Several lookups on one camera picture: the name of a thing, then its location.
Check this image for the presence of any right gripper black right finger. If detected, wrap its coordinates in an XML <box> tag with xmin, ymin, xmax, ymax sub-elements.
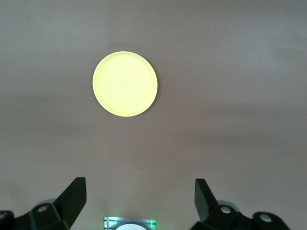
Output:
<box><xmin>191</xmin><ymin>178</ymin><xmax>292</xmax><ymax>230</ymax></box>

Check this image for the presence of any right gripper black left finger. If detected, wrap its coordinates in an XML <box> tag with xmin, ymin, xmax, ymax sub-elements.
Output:
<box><xmin>0</xmin><ymin>176</ymin><xmax>87</xmax><ymax>230</ymax></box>

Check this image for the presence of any yellow round plate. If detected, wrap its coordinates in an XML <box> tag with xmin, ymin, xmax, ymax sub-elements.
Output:
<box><xmin>92</xmin><ymin>50</ymin><xmax>158</xmax><ymax>118</ymax></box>

